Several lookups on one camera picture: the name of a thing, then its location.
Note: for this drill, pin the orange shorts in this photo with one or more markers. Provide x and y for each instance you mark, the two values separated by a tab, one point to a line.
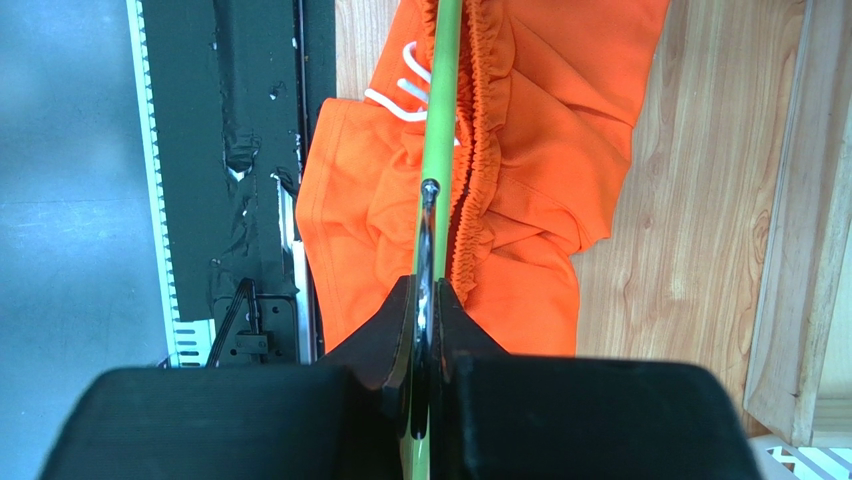
549	94

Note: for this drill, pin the lime green hanger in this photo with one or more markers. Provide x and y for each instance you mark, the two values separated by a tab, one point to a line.
424	371

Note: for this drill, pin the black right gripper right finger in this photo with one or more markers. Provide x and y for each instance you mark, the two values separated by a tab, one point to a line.
504	416

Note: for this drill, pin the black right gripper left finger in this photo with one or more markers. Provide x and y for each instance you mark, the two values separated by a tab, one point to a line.
338	418

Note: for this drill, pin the wooden clothes rack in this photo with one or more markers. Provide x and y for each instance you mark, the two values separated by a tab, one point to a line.
792	388

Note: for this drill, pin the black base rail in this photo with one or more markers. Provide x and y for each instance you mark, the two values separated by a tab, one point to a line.
229	94

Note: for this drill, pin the white laundry basket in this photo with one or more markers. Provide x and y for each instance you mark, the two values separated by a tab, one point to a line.
780	461

